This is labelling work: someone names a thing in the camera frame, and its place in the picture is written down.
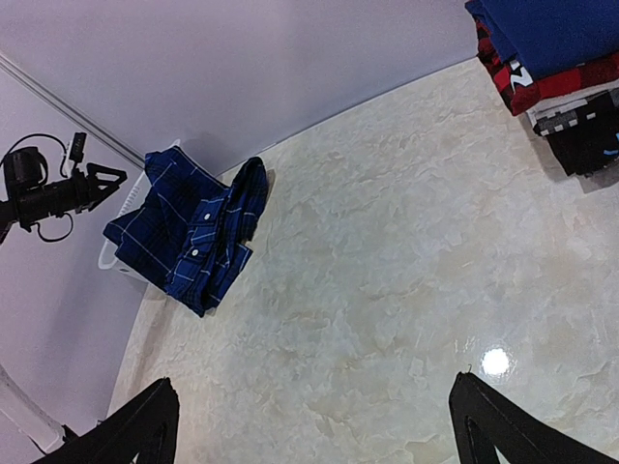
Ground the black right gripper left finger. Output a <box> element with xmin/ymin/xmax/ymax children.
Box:
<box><xmin>39</xmin><ymin>377</ymin><xmax>180</xmax><ymax>464</ymax></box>

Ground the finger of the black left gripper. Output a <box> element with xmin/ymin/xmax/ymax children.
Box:
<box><xmin>86</xmin><ymin>163</ymin><xmax>128</xmax><ymax>193</ymax></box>

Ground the blue folded shirt on stack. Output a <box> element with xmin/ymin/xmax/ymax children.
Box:
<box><xmin>465</xmin><ymin>0</ymin><xmax>618</xmax><ymax>78</ymax></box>

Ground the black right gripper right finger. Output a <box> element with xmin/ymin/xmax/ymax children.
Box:
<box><xmin>449</xmin><ymin>372</ymin><xmax>616</xmax><ymax>464</ymax></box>

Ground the left wall aluminium profile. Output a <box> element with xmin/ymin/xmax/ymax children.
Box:
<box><xmin>1</xmin><ymin>53</ymin><xmax>144</xmax><ymax>168</ymax></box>

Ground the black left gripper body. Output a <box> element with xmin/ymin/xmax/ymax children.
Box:
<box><xmin>1</xmin><ymin>168</ymin><xmax>92</xmax><ymax>232</ymax></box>

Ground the blue plaid shirt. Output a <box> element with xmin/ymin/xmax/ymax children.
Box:
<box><xmin>102</xmin><ymin>147</ymin><xmax>270</xmax><ymax>318</ymax></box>

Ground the white folded garment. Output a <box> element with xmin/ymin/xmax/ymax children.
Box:
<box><xmin>526</xmin><ymin>88</ymin><xmax>618</xmax><ymax>134</ymax></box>

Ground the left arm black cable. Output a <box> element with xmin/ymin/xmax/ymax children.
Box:
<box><xmin>0</xmin><ymin>133</ymin><xmax>88</xmax><ymax>243</ymax></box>

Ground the white plastic laundry basket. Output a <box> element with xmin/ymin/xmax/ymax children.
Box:
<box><xmin>103</xmin><ymin>145</ymin><xmax>199</xmax><ymax>290</ymax></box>

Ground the red black folded garment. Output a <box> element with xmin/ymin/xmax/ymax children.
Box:
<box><xmin>474</xmin><ymin>18</ymin><xmax>618</xmax><ymax>116</ymax></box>

